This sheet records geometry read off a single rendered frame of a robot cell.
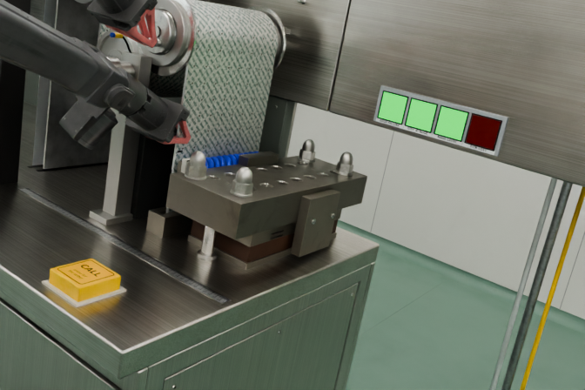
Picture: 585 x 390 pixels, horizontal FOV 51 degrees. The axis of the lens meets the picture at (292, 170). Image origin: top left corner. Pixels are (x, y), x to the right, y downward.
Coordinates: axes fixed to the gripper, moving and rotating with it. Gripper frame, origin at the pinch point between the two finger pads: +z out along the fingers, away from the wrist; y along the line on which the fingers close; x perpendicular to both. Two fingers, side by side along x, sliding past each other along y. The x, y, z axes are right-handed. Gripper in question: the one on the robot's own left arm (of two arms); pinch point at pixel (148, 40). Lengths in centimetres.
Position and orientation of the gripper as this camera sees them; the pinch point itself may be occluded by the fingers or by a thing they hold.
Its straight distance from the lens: 106.6
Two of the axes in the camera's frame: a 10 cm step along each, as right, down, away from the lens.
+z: 3.0, 5.1, 8.1
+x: 5.1, -8.0, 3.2
